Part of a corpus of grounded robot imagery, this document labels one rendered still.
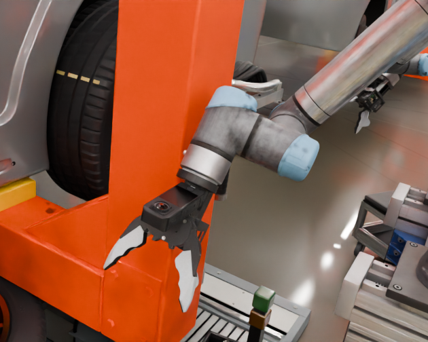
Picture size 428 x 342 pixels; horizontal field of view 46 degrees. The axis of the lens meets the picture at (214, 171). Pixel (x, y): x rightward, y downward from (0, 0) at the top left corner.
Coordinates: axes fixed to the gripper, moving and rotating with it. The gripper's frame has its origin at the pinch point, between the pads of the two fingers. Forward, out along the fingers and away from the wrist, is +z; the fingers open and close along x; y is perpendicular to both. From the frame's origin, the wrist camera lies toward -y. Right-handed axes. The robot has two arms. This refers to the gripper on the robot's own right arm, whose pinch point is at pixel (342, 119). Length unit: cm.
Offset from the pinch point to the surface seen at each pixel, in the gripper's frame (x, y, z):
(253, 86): -45, 26, 23
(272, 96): -37.2, 22.4, 20.1
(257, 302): -24, 66, 64
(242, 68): -48, 16, 20
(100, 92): -75, 29, 54
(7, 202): -72, 28, 90
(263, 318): -20, 67, 66
